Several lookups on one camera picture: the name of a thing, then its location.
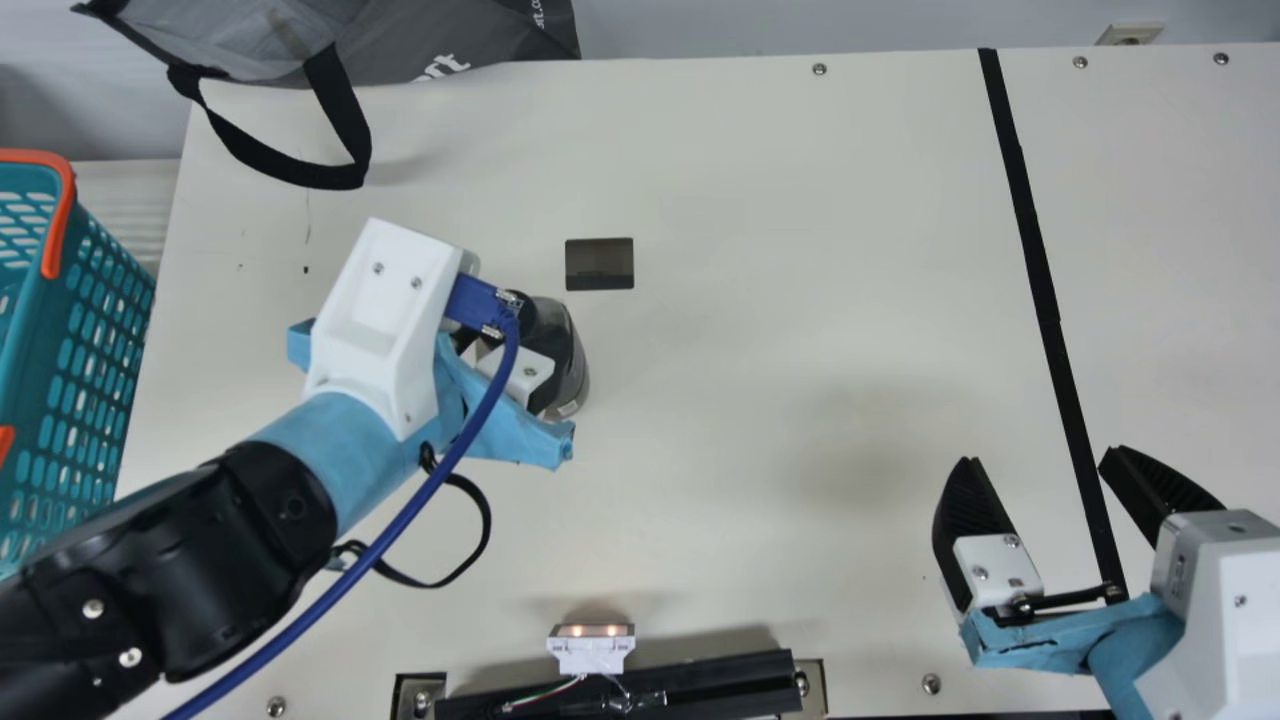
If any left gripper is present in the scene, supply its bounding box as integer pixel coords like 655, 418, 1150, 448
240, 318, 577, 536

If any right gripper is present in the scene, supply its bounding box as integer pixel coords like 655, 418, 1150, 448
932, 445, 1226, 720

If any teal shopping basket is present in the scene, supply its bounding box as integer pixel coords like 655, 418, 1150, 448
0, 149, 157, 581

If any small square scanner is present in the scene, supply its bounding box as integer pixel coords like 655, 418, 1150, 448
565, 237, 635, 292

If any black strip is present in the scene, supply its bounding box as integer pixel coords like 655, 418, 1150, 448
978, 47, 1131, 601

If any white device with lights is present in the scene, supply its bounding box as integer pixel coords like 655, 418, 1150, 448
546, 622, 636, 677

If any thin black cable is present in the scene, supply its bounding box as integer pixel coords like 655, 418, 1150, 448
330, 445, 493, 589

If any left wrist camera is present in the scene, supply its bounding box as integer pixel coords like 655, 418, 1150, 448
303, 217, 481, 441

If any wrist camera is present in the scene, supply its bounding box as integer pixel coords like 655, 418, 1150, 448
1133, 508, 1280, 720
303, 217, 481, 441

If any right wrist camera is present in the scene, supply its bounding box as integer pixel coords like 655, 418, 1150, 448
1133, 508, 1280, 720

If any dark grey bag with straps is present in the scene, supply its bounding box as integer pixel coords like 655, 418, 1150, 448
72, 0, 583, 191

